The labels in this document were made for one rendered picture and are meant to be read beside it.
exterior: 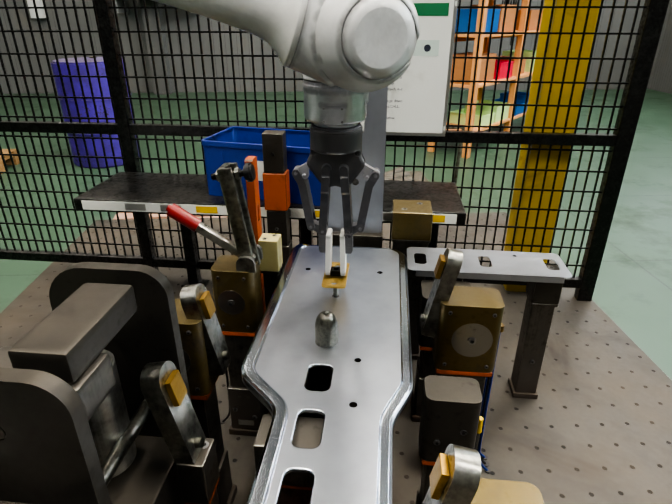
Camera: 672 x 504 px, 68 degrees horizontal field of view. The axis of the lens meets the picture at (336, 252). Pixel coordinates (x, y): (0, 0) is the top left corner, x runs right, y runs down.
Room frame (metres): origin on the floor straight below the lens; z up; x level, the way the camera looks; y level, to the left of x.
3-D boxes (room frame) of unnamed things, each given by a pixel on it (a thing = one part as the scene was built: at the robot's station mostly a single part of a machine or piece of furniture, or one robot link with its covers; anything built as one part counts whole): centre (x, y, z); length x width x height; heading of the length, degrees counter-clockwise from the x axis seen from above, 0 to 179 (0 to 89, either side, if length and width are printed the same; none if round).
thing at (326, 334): (0.58, 0.01, 1.02); 0.03 x 0.03 x 0.07
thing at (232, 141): (1.16, 0.14, 1.09); 0.30 x 0.17 x 0.13; 74
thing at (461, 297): (0.63, -0.21, 0.87); 0.12 x 0.07 x 0.35; 84
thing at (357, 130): (0.71, 0.00, 1.23); 0.08 x 0.07 x 0.09; 84
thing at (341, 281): (0.71, 0.00, 1.04); 0.08 x 0.04 x 0.01; 174
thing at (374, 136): (0.97, -0.04, 1.17); 0.12 x 0.01 x 0.34; 84
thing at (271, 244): (0.80, 0.12, 0.88); 0.04 x 0.04 x 0.37; 84
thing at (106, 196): (1.16, 0.15, 1.01); 0.90 x 0.22 x 0.03; 84
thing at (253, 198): (0.82, 0.14, 0.95); 0.03 x 0.01 x 0.50; 174
